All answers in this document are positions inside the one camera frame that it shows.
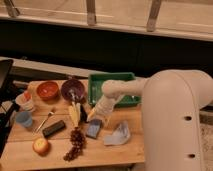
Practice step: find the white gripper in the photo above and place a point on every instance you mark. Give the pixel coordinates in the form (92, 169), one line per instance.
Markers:
(103, 108)

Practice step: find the blue sponge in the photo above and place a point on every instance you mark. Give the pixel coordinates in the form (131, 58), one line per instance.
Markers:
(94, 128)

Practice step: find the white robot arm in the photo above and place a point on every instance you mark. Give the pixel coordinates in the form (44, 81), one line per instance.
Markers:
(171, 101)

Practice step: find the purple bowl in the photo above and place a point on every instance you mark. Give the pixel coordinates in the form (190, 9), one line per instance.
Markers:
(73, 90)

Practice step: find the red bowl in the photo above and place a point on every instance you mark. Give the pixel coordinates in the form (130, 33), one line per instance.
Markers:
(47, 90)

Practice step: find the yellow corn cob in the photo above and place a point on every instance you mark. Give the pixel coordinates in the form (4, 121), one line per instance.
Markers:
(74, 112)

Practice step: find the bunch of dark grapes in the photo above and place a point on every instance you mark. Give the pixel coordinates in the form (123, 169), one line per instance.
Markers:
(78, 142)

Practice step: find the green plastic tray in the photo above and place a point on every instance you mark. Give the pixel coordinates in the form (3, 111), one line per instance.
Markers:
(95, 82)

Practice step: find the black rectangular block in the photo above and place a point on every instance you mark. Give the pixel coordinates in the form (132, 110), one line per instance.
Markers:
(54, 128)

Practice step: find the light blue cloth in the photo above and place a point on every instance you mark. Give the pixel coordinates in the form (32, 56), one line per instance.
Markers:
(120, 135)

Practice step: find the wooden table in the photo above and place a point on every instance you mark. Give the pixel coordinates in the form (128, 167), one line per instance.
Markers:
(18, 154)

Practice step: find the red yellow apple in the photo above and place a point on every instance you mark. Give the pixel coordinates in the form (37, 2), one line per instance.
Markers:
(41, 146)

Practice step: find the white cup with red item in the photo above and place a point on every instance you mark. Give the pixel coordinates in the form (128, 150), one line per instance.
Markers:
(25, 101)

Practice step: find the blue plastic cup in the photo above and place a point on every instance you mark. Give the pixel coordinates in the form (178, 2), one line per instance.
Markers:
(24, 118)

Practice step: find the black device at left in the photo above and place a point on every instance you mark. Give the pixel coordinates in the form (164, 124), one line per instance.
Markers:
(7, 93)

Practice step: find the black handled utensil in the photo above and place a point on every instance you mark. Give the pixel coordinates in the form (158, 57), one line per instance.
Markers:
(82, 111)

